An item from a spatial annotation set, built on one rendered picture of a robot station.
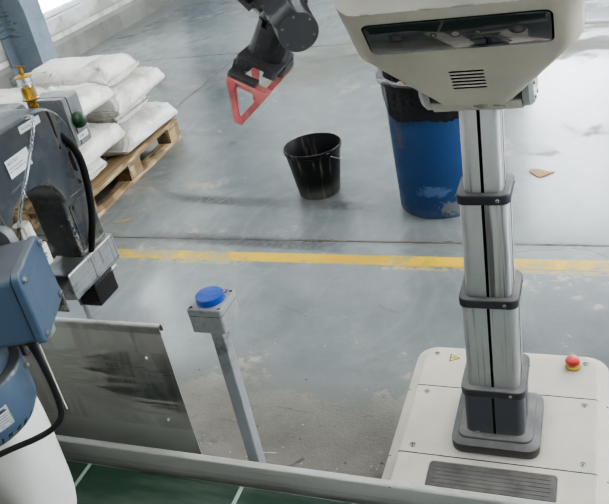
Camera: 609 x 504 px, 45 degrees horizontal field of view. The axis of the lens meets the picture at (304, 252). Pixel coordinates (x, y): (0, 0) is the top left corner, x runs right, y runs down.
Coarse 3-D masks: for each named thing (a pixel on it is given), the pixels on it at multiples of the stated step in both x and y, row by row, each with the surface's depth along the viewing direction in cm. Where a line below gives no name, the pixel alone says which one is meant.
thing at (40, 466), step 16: (32, 416) 154; (32, 432) 153; (0, 448) 148; (32, 448) 153; (48, 448) 157; (0, 464) 150; (16, 464) 151; (32, 464) 153; (48, 464) 157; (64, 464) 163; (0, 480) 151; (16, 480) 152; (32, 480) 154; (48, 480) 158; (64, 480) 162; (0, 496) 154; (16, 496) 154; (32, 496) 155; (48, 496) 158; (64, 496) 163
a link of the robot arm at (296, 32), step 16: (240, 0) 103; (256, 0) 103; (272, 0) 100; (288, 0) 99; (272, 16) 98; (288, 16) 98; (304, 16) 98; (288, 32) 99; (304, 32) 100; (288, 48) 101; (304, 48) 101
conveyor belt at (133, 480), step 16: (80, 464) 186; (80, 480) 181; (96, 480) 180; (112, 480) 179; (128, 480) 178; (144, 480) 177; (160, 480) 176; (176, 480) 175; (192, 480) 174; (80, 496) 176; (96, 496) 175; (112, 496) 175; (128, 496) 174; (144, 496) 173; (160, 496) 172; (176, 496) 171; (192, 496) 170; (208, 496) 169; (224, 496) 169; (240, 496) 168; (256, 496) 167; (272, 496) 166; (288, 496) 165; (304, 496) 165
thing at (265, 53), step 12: (264, 24) 107; (252, 36) 109; (264, 36) 107; (276, 36) 107; (252, 48) 109; (264, 48) 108; (276, 48) 108; (240, 60) 107; (252, 60) 108; (264, 60) 109; (276, 60) 109; (288, 60) 112; (264, 72) 107; (276, 72) 107
